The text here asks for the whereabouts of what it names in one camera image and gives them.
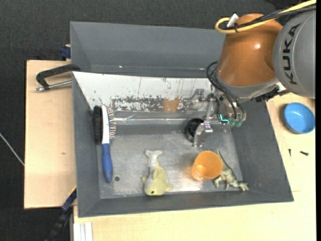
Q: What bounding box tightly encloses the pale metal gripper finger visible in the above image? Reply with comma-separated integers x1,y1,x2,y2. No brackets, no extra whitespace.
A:
190,88,214,111
193,123,214,148

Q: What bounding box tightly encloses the blue bowl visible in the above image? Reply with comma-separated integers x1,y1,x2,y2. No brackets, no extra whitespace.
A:
283,102,316,135

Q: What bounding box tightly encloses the green toy dinosaur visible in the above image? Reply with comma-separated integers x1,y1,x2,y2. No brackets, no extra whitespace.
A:
213,150,250,192

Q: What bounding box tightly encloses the grey metal bin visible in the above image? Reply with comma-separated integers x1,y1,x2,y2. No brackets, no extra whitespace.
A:
69,21,294,218

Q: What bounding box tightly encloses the orange plastic cup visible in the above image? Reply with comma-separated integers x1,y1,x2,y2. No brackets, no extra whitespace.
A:
191,150,224,182

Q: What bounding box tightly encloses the yellow and grey plush whale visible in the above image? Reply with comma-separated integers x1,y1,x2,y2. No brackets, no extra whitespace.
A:
141,149,174,197

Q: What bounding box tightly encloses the pale wood flat board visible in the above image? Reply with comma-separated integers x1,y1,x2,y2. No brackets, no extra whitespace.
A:
24,60,77,209

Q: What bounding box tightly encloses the blue and white brush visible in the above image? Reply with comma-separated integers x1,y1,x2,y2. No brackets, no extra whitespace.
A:
92,104,117,184

